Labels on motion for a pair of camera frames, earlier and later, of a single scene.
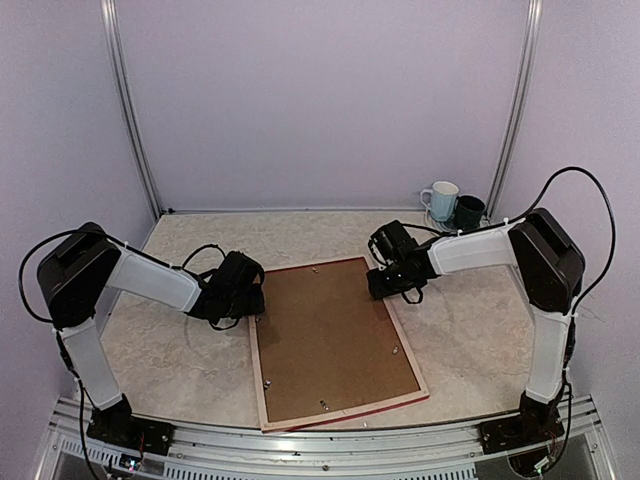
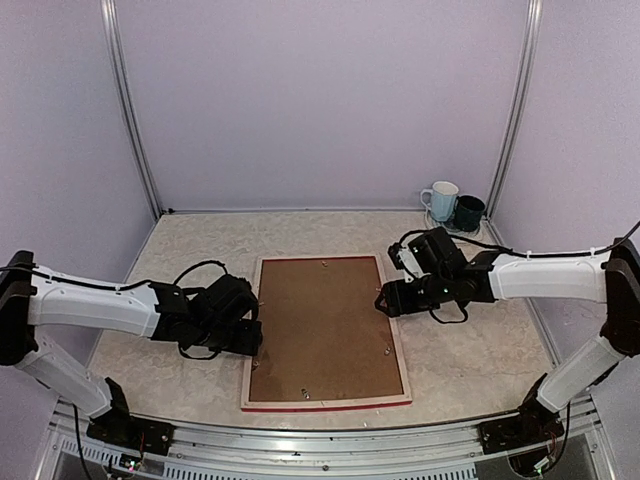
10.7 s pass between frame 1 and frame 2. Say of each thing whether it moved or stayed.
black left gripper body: moved
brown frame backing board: moved
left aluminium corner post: stayed
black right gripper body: moved
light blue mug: stayed
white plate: stayed
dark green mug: stayed
